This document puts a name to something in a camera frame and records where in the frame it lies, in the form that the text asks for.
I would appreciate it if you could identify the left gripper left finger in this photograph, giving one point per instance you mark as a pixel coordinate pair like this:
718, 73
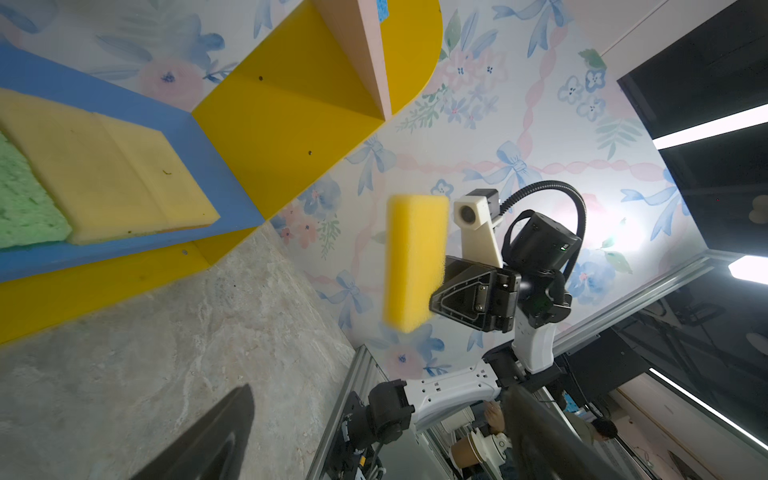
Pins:
212, 448

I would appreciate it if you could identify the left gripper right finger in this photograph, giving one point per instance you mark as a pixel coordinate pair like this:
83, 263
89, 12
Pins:
543, 446

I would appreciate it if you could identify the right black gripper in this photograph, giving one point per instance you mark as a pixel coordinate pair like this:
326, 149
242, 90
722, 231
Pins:
478, 296

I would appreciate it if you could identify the thick yellow sponge front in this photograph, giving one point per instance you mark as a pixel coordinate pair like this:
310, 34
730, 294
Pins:
416, 238

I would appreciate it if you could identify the small yellow sponge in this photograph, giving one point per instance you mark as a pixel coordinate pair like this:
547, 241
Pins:
170, 184

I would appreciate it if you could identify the yellow pink blue toy shelf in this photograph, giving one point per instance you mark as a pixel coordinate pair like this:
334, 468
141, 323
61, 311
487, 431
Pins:
259, 99

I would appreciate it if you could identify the pale yellow sponge underneath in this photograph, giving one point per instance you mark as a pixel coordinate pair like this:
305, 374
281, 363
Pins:
82, 168

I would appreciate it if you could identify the blue sponge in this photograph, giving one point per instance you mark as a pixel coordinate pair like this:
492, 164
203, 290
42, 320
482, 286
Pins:
382, 10

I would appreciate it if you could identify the green sponge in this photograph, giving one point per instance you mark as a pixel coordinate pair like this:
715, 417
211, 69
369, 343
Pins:
28, 214

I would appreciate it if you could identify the person seated in background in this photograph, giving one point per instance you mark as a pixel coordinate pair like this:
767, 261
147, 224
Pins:
590, 432

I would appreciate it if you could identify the ceiling light strip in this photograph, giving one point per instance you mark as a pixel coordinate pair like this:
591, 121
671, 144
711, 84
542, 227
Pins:
738, 121

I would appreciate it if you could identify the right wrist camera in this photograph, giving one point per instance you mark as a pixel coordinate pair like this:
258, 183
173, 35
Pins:
477, 214

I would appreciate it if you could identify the aluminium mounting rail frame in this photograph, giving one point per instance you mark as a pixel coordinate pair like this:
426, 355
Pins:
371, 411

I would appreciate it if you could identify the right corner aluminium post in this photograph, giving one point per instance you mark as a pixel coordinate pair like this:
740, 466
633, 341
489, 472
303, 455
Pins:
638, 299

